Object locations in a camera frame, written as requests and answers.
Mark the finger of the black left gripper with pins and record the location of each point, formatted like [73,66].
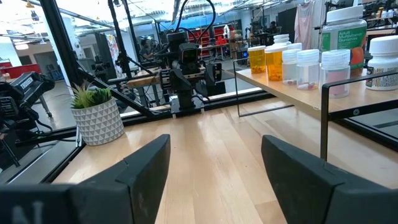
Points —
[180,79]
[214,74]

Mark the black partition panel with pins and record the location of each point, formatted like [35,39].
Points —
[287,21]

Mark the large green-label gummies bottle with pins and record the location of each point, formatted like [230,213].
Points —
[342,37]

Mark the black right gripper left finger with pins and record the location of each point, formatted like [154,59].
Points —
[130,193]

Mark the red storage bins rack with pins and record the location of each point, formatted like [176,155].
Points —
[219,40]

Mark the black Trossen-labelled device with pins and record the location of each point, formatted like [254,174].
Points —
[28,87]

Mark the black tripod stand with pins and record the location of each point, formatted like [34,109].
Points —
[122,59]

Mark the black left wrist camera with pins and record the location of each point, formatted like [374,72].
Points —
[189,56]

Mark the orange pill bottle white cap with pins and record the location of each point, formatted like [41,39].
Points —
[256,62]
[274,67]

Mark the pink hanging cloth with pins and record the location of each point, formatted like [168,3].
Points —
[303,25]

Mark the colourful poster board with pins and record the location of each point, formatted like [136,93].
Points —
[113,53]

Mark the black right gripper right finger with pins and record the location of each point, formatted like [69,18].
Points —
[304,193]

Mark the person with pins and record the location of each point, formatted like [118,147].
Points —
[273,28]
[144,49]

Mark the small white labelled bottle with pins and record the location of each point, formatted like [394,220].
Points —
[384,53]

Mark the wooden shelf with black frame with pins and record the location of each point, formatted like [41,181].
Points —
[311,95]

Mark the wooden workbench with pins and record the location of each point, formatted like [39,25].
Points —
[143,81]

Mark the white medicine bottle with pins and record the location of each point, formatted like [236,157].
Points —
[281,39]

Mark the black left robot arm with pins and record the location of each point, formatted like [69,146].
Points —
[186,102]

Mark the green plant in white pot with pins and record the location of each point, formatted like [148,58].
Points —
[99,124]

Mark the red cabinet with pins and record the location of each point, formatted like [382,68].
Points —
[21,71]

